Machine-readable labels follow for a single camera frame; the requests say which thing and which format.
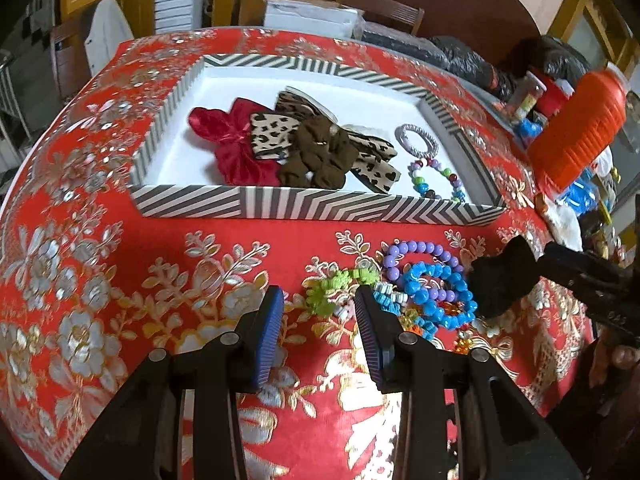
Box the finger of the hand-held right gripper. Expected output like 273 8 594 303
570 280 640 348
544 242 640 296

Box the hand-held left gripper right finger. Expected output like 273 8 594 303
354 285 583 480

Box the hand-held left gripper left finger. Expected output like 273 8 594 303
60 285 286 480

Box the pale blue white bracelet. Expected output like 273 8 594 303
372 282 410 317

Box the blue bead bracelet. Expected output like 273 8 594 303
402 260 478 332

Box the green bead bracelet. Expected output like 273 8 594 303
302 267 382 317

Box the purple bead bracelet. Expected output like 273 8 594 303
382 240 465 283

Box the amber bead bracelet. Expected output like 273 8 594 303
400 305 477 357

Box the black scrunchie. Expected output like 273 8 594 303
469 236 545 322

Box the striped cardboard box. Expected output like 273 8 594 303
129 53 507 226

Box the person's right hand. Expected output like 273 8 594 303
592 337 640 386

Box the orange plastic jug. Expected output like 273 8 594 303
529 62 628 197

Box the red floral tablecloth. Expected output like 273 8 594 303
0 27 601 480

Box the red plastic container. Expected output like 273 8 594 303
537 75 577 117

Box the glass jar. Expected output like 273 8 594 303
510 71 544 119

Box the red scrunchie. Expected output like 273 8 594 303
188 97 281 186

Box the brown fabric bow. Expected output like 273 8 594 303
277 116 347 189

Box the leopard print bow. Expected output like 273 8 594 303
250 87 401 187

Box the black plastic bag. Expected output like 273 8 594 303
430 35 517 97
530 35 592 82

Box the round brown tabletop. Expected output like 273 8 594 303
380 0 541 52

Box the black flat wrapped package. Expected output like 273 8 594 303
360 27 451 67

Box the white foam box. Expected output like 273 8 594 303
263 0 366 39

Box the wooden chair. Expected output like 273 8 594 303
334 0 426 36

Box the white rounded plastic panel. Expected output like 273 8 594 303
82 0 134 79

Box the multicolour bead bracelet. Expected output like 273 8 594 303
407 157 467 205

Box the silver hair tie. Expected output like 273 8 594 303
395 124 440 158

